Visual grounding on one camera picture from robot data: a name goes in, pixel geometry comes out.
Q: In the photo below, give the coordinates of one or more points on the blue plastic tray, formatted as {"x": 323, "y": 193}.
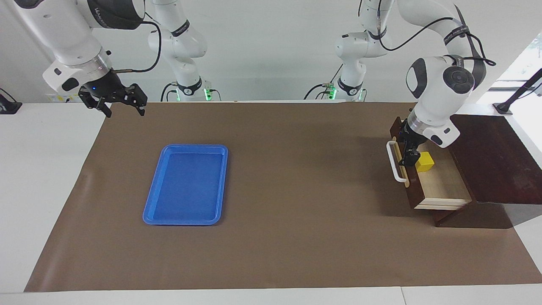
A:
{"x": 182, "y": 195}

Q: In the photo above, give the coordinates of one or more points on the brown paper table mat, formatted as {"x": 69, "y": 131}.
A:
{"x": 296, "y": 237}

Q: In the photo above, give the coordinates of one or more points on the black tabletop device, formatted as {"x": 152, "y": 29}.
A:
{"x": 8, "y": 106}

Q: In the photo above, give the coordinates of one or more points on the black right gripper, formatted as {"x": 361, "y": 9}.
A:
{"x": 106, "y": 87}

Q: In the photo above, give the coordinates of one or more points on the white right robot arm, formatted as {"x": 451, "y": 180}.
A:
{"x": 67, "y": 38}

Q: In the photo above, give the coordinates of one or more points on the dark wooden drawer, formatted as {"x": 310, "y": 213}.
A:
{"x": 444, "y": 186}

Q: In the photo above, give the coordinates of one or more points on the black clamp stand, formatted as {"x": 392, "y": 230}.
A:
{"x": 504, "y": 108}

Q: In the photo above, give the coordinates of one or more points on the yellow cube block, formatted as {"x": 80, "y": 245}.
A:
{"x": 425, "y": 163}

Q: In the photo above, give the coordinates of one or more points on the dark wooden cabinet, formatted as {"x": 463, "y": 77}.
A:
{"x": 495, "y": 161}

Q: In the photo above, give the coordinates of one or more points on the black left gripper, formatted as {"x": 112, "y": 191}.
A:
{"x": 410, "y": 134}

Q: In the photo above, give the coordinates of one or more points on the white wall socket box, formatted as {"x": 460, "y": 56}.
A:
{"x": 67, "y": 96}

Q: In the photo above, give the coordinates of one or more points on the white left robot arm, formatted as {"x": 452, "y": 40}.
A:
{"x": 436, "y": 97}

